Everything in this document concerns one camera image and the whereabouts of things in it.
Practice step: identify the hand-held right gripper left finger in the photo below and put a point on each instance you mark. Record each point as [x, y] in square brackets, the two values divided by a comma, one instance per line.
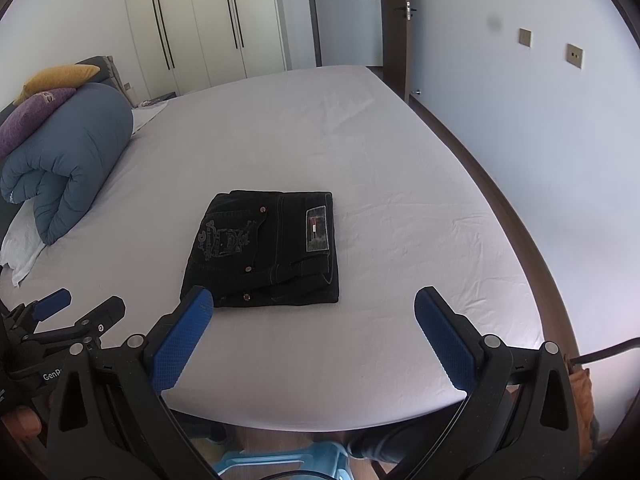
[185, 340]

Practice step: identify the dark brown door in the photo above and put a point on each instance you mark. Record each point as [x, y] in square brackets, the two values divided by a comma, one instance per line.
[395, 25]

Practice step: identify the yellow pillow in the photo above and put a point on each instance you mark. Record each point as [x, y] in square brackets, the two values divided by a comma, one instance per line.
[55, 80]

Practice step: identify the person's left hand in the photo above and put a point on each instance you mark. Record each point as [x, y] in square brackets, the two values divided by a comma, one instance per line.
[22, 420]

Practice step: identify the light blue plastic stool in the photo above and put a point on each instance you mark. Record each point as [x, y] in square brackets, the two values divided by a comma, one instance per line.
[290, 457]

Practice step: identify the brown wall switch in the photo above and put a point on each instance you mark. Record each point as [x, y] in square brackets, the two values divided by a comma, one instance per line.
[574, 56]
[525, 37]

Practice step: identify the purple pillow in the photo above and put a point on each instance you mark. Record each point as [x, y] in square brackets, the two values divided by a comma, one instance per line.
[30, 115]

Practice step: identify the blue rolled duvet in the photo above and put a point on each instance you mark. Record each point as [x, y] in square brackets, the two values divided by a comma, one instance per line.
[65, 160]

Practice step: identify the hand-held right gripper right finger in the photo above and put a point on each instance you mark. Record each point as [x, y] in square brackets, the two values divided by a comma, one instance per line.
[445, 340]

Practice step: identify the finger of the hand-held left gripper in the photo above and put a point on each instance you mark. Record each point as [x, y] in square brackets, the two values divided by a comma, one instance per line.
[100, 316]
[50, 305]

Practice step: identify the white pillow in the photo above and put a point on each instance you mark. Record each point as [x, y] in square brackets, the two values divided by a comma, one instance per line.
[20, 250]
[144, 116]

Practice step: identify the white wardrobe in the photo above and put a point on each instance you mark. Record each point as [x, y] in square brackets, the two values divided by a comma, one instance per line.
[200, 25]

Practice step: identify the bed with white sheet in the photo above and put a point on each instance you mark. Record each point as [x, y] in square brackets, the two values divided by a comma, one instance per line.
[375, 170]

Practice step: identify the black pants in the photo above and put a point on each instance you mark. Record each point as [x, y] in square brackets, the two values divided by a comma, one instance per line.
[265, 250]

